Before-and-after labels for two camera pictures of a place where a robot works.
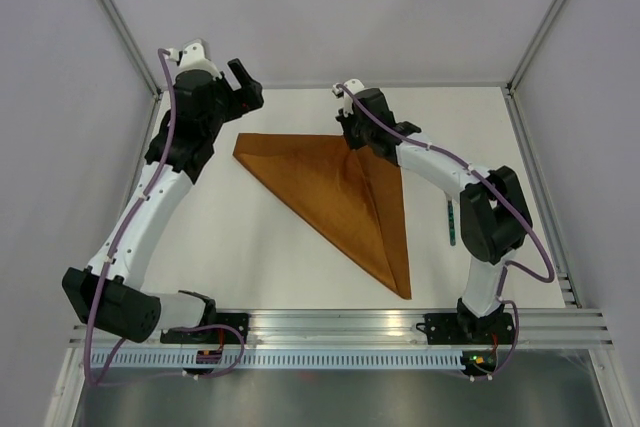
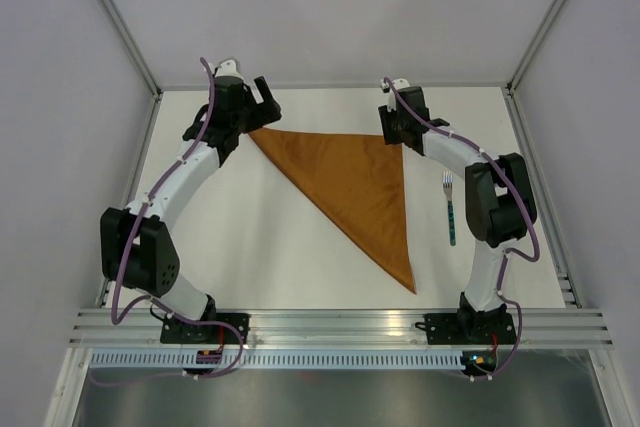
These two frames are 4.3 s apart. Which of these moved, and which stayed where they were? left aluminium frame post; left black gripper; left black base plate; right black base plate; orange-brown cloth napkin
Moved: orange-brown cloth napkin; left black gripper
Stayed: left aluminium frame post; left black base plate; right black base plate
